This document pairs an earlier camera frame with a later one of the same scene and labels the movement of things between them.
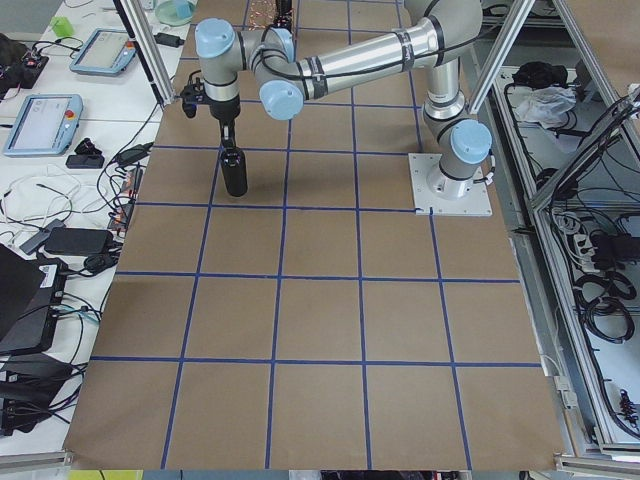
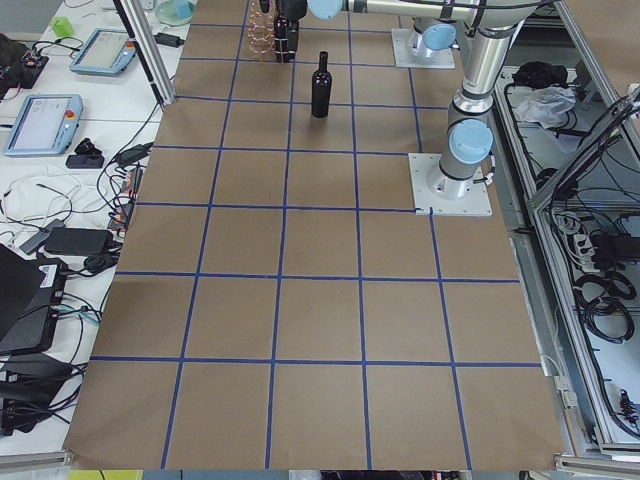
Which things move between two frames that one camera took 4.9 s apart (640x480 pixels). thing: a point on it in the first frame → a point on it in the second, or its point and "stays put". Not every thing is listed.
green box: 62,26 stays put
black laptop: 30,293 stays put
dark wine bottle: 235,170 → 321,89
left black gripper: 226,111 → 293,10
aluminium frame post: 148,46 stays put
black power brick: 80,242 stays put
